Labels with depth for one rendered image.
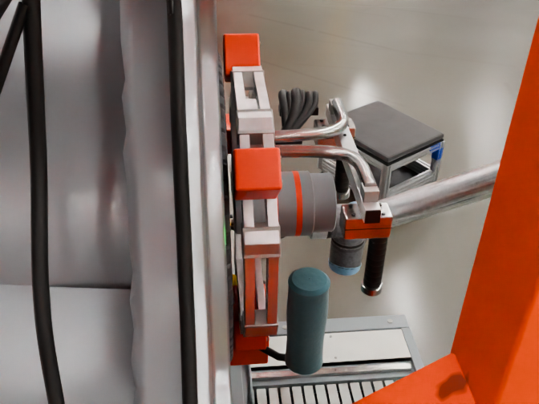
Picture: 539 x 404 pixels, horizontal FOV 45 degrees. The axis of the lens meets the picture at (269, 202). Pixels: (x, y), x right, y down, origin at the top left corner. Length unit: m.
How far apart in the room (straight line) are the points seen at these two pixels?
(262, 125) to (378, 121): 1.73
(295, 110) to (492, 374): 0.69
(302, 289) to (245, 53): 0.51
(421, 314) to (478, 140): 1.37
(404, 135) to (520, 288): 1.94
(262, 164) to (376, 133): 1.74
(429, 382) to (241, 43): 0.76
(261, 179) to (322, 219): 0.35
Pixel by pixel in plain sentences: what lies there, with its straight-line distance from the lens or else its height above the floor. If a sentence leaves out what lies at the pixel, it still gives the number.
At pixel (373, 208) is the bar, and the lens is 1.17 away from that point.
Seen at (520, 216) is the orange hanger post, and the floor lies 1.19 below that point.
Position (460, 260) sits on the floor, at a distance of 2.68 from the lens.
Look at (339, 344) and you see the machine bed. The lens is 2.15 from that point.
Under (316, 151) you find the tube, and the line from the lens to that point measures 1.27.
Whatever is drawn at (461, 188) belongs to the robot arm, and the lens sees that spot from 1.76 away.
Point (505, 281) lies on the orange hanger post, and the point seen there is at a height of 1.09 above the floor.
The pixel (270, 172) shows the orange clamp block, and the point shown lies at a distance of 1.03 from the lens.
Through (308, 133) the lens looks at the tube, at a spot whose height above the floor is 1.01.
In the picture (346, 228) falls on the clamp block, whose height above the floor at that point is 0.93.
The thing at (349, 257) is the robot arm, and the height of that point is 0.53.
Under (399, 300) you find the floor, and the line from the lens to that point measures 2.44.
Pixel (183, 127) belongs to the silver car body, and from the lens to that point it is 0.72.
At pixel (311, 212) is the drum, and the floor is 0.87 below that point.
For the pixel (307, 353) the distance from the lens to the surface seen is 1.47.
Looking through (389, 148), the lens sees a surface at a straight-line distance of 2.64.
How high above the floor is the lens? 1.65
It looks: 35 degrees down
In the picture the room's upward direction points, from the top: 1 degrees clockwise
